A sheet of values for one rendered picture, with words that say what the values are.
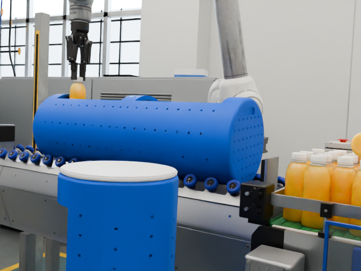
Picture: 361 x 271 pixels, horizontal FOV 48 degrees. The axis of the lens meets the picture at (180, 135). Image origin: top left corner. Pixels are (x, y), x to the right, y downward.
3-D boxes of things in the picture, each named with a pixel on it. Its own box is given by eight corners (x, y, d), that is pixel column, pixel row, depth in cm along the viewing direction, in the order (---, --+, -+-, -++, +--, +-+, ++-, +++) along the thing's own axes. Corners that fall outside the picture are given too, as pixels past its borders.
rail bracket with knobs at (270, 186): (251, 215, 114) (253, 178, 113) (276, 220, 110) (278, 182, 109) (236, 222, 105) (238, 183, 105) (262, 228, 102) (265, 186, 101)
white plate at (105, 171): (156, 160, 116) (156, 164, 116) (55, 160, 106) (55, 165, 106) (195, 176, 91) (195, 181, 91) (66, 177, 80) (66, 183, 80)
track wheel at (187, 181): (187, 175, 133) (185, 172, 131) (200, 177, 130) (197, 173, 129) (182, 187, 131) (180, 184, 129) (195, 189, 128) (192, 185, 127)
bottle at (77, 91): (79, 121, 166) (80, 80, 165) (65, 120, 168) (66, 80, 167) (88, 121, 172) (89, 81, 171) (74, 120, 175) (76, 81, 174)
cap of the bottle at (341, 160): (346, 165, 102) (347, 158, 102) (333, 163, 105) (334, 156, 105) (356, 164, 104) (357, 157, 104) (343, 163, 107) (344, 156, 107)
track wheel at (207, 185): (208, 178, 129) (206, 175, 127) (221, 179, 126) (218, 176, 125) (203, 190, 127) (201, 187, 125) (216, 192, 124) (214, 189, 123)
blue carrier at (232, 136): (84, 155, 190) (82, 93, 186) (264, 177, 144) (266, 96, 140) (33, 164, 166) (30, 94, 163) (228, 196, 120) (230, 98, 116)
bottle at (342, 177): (343, 232, 101) (347, 165, 100) (321, 225, 106) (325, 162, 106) (360, 229, 104) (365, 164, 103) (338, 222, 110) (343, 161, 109)
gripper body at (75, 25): (81, 25, 174) (80, 47, 174) (65, 21, 167) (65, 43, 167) (94, 23, 170) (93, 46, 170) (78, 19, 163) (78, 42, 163)
